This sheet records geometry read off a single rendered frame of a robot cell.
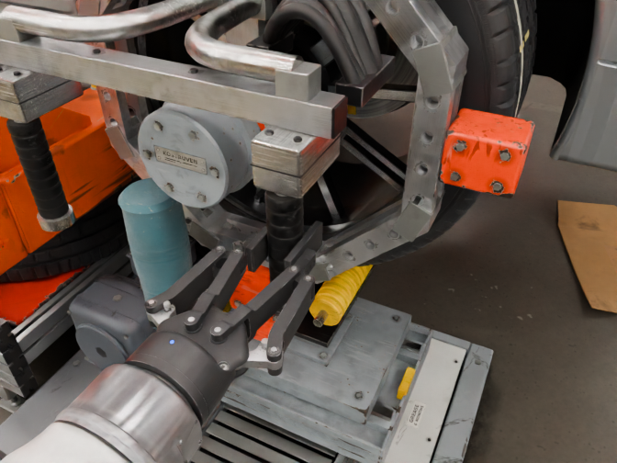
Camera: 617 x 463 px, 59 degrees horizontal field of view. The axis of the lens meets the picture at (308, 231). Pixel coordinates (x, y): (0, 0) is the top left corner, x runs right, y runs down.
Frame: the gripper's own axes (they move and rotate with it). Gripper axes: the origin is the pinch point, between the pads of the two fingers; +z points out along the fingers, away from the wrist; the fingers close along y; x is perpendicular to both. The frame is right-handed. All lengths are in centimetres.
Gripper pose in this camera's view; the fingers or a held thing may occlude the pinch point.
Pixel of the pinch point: (286, 244)
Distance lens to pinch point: 54.9
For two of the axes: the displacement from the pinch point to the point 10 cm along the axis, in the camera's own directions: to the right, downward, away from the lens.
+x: 0.0, -7.9, -6.1
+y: 9.0, 2.7, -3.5
